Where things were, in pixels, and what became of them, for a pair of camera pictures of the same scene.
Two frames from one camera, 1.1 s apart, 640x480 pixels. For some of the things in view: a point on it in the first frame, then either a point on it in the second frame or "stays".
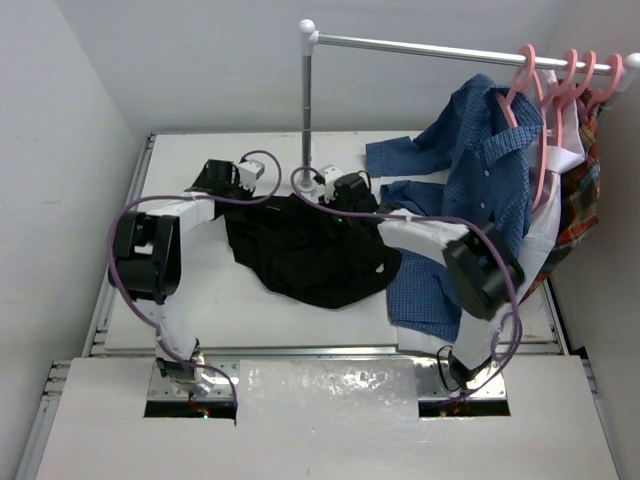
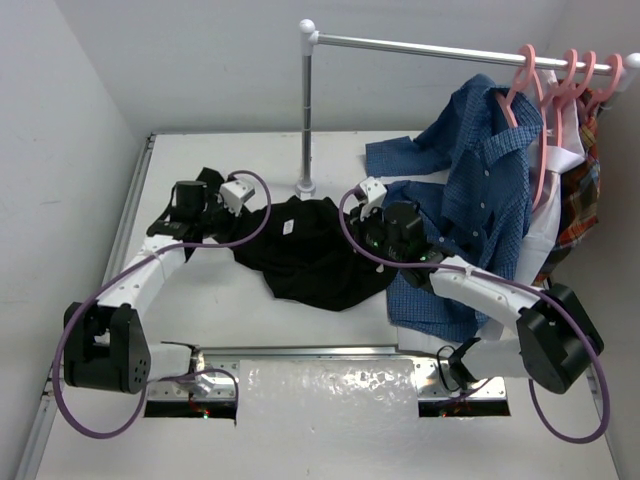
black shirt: (296, 244) stays
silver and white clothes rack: (625, 69) stays
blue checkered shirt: (474, 166) stays
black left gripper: (212, 179) -> (220, 215)
